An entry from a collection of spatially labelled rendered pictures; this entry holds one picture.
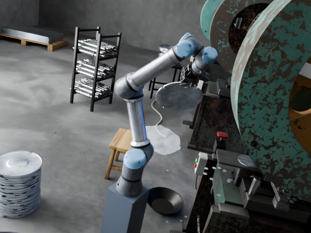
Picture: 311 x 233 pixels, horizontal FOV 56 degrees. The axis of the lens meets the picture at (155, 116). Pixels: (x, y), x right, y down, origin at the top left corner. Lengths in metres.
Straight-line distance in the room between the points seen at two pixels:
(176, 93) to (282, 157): 0.88
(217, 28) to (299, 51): 1.80
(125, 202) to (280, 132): 0.95
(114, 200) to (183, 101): 0.73
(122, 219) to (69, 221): 0.51
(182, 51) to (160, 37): 6.78
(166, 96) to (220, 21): 1.14
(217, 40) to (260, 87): 1.79
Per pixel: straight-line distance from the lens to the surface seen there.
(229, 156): 1.62
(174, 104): 1.86
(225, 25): 2.73
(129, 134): 2.54
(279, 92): 0.99
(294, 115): 1.12
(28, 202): 2.13
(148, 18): 8.08
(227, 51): 2.76
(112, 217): 1.79
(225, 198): 1.53
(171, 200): 2.42
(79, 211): 2.22
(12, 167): 2.05
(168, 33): 8.05
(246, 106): 0.99
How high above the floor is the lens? 1.51
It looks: 23 degrees down
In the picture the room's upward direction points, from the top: 12 degrees clockwise
